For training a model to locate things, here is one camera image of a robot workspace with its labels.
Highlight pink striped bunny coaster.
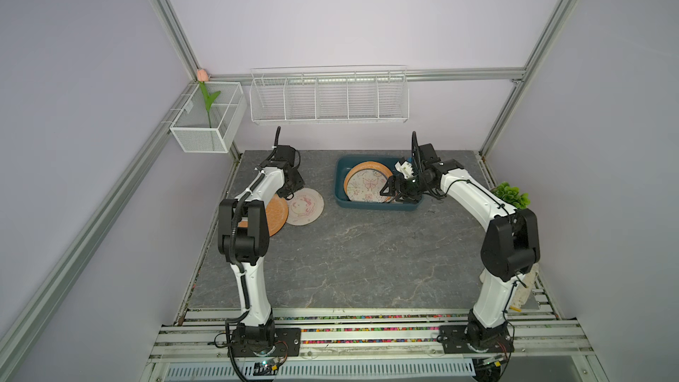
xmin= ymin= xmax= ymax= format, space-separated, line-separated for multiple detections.
xmin=286 ymin=187 xmax=325 ymax=226

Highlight teal plastic storage box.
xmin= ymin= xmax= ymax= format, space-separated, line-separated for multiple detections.
xmin=334 ymin=155 xmax=419 ymax=212

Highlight orange coaster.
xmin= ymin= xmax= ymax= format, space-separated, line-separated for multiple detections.
xmin=238 ymin=194 xmax=289 ymax=239
xmin=343 ymin=161 xmax=394 ymax=203

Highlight white pink floral coaster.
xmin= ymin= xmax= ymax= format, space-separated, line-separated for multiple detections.
xmin=347 ymin=167 xmax=394 ymax=203

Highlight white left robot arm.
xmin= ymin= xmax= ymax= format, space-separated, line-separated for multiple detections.
xmin=217 ymin=144 xmax=304 ymax=347

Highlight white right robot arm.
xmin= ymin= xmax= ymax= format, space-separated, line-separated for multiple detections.
xmin=380 ymin=136 xmax=540 ymax=348

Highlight white mesh box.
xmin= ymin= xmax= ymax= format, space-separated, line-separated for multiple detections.
xmin=170 ymin=81 xmax=247 ymax=154

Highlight green potted plant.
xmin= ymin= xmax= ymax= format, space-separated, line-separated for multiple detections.
xmin=491 ymin=182 xmax=530 ymax=209

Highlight pink artificial tulip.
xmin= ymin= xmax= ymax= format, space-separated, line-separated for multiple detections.
xmin=196 ymin=68 xmax=221 ymax=128

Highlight white wire basket shelf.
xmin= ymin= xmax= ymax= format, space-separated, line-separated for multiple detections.
xmin=250 ymin=65 xmax=410 ymax=125

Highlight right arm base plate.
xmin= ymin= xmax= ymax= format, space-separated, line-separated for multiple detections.
xmin=436 ymin=323 xmax=515 ymax=354

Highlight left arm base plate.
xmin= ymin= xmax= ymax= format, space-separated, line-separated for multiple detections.
xmin=228 ymin=325 xmax=302 ymax=357

